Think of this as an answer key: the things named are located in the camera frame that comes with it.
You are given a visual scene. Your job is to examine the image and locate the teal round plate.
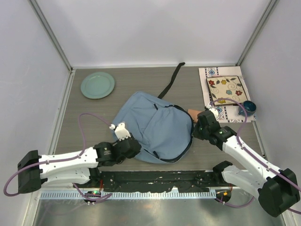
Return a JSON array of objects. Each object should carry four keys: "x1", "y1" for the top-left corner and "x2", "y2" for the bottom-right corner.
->
[{"x1": 80, "y1": 72, "x2": 115, "y2": 99}]

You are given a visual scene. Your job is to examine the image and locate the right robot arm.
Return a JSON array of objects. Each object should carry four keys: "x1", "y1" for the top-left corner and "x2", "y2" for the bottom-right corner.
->
[{"x1": 193, "y1": 110, "x2": 301, "y2": 217}]

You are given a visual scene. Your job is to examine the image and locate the slotted cable duct rail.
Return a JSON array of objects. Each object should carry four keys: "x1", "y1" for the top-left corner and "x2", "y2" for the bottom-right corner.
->
[{"x1": 40, "y1": 190, "x2": 216, "y2": 200}]

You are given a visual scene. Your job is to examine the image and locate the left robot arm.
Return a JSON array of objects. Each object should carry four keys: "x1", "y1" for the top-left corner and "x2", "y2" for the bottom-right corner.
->
[{"x1": 17, "y1": 137, "x2": 141, "y2": 194}]

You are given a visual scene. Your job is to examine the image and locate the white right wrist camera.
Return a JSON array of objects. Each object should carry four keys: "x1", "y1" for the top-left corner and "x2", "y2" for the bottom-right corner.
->
[{"x1": 205, "y1": 105, "x2": 219, "y2": 117}]

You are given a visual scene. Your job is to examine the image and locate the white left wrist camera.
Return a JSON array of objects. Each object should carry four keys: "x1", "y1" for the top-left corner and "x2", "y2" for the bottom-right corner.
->
[{"x1": 109, "y1": 122, "x2": 131, "y2": 141}]

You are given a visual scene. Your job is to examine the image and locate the dark blue mug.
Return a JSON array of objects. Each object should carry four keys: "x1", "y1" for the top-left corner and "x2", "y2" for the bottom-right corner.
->
[{"x1": 238, "y1": 100, "x2": 257, "y2": 117}]

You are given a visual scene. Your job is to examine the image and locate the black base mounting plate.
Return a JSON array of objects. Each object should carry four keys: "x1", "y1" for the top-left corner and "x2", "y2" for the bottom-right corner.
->
[{"x1": 77, "y1": 169, "x2": 230, "y2": 193}]

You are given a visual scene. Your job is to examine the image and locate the light blue backpack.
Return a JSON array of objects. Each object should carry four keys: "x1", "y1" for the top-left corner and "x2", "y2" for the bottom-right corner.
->
[{"x1": 112, "y1": 63, "x2": 194, "y2": 164}]

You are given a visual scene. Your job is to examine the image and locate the floral square plate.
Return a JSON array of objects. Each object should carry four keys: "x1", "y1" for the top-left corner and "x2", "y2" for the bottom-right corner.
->
[{"x1": 206, "y1": 76, "x2": 249, "y2": 103}]

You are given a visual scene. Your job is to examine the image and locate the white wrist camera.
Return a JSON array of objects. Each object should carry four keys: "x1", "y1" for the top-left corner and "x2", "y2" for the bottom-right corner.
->
[
  {"x1": 109, "y1": 122, "x2": 131, "y2": 141},
  {"x1": 205, "y1": 105, "x2": 219, "y2": 117}
]

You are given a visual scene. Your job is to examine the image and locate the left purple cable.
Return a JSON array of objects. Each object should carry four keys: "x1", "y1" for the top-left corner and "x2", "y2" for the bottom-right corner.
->
[{"x1": 3, "y1": 113, "x2": 116, "y2": 203}]

